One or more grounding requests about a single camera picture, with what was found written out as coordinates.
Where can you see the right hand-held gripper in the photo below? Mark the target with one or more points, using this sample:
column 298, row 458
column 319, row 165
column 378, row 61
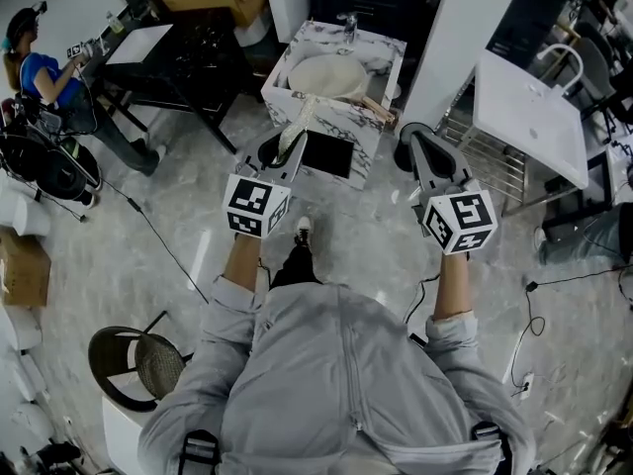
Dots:
column 465, row 216

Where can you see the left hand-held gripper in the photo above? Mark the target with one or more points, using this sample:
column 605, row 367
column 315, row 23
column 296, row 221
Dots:
column 249, row 201

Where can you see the beige woven cloth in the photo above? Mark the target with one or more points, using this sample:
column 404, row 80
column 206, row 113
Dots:
column 299, row 122

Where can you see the person's right forearm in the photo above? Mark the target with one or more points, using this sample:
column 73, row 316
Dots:
column 452, row 285

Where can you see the person's left forearm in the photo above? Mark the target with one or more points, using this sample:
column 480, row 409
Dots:
column 242, row 260

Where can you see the person's white shoe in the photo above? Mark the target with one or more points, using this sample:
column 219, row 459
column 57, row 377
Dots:
column 303, row 228

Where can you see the white ceramic sink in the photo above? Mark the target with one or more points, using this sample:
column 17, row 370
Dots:
column 529, row 112

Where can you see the black marble table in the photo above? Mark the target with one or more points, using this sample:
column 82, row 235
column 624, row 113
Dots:
column 188, row 67

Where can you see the person's left leg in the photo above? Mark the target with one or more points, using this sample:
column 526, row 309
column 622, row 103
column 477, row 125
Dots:
column 297, row 270

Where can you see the white paper roll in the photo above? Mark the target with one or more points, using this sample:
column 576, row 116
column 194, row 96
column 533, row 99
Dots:
column 252, row 31

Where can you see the white marble sink cabinet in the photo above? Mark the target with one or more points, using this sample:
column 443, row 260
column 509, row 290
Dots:
column 321, row 35

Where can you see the chrome faucet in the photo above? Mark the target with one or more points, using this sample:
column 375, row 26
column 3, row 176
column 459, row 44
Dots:
column 349, row 25

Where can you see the white curved faucet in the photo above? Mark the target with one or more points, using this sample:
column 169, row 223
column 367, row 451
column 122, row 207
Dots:
column 576, row 65

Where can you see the dark grey appliance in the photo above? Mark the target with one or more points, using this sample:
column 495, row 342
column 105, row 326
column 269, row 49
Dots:
column 524, row 13

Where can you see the white rectangular basin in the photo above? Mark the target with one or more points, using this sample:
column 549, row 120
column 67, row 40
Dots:
column 138, row 42

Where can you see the black bag with green stripe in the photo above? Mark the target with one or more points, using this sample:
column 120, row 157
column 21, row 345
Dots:
column 74, row 171

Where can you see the clear plastic bottle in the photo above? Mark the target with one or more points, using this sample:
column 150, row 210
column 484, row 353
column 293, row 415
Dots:
column 115, row 24

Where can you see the person's grey zip jacket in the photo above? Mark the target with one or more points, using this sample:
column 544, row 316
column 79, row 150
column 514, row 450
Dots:
column 336, row 374

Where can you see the white power socket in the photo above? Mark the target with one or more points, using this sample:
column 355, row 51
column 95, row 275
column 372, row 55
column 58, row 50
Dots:
column 525, row 383

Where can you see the black wheeled chair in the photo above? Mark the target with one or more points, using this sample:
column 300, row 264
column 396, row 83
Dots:
column 25, row 159

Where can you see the black wicker chair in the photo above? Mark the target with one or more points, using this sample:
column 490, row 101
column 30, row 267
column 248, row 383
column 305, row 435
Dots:
column 106, row 364

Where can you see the small cardboard box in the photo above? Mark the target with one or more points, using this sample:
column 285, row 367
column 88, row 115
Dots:
column 25, row 270

